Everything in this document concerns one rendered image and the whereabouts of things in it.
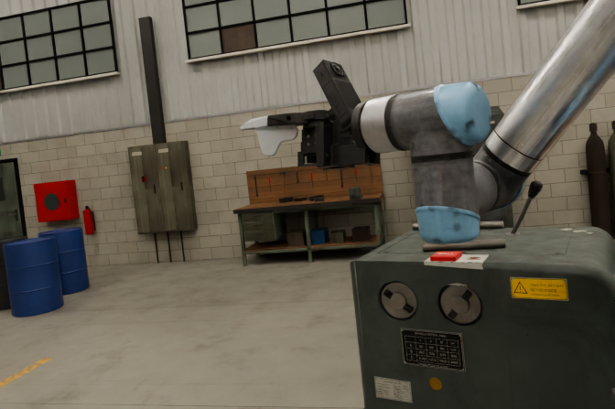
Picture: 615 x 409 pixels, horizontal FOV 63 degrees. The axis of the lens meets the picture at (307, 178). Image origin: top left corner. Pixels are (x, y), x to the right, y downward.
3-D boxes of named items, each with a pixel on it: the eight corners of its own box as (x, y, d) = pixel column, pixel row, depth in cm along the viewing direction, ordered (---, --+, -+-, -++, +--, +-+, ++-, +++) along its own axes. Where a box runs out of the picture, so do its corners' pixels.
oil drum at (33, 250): (-1, 318, 603) (-10, 246, 600) (36, 303, 661) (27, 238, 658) (40, 317, 590) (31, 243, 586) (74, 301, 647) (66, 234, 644)
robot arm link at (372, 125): (383, 90, 63) (416, 99, 69) (354, 95, 67) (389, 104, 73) (384, 148, 63) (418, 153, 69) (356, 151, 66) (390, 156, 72)
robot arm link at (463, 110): (470, 151, 56) (463, 75, 55) (388, 159, 63) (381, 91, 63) (498, 147, 62) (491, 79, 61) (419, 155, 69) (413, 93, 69)
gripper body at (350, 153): (293, 166, 74) (357, 161, 66) (292, 110, 75) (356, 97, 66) (326, 169, 80) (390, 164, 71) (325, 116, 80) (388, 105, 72)
